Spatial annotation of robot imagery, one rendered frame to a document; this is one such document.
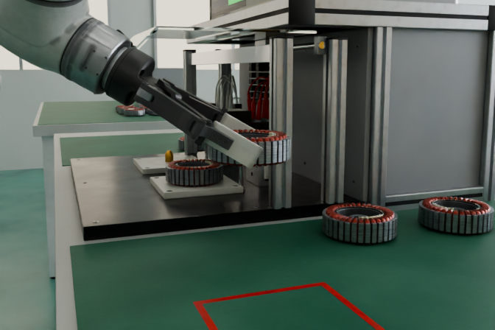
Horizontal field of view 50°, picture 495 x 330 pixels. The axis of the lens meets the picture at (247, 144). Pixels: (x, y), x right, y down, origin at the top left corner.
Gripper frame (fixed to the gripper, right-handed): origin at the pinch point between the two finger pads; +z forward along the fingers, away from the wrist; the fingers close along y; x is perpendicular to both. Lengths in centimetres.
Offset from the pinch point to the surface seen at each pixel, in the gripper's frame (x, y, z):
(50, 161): -80, -165, -73
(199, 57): 3, -62, -21
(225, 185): -13.3, -26.2, 0.6
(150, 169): -23, -43, -15
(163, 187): -18.8, -24.2, -9.1
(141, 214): -20.1, -9.8, -9.0
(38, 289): -131, -152, -47
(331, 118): 8.1, -18.8, 10.3
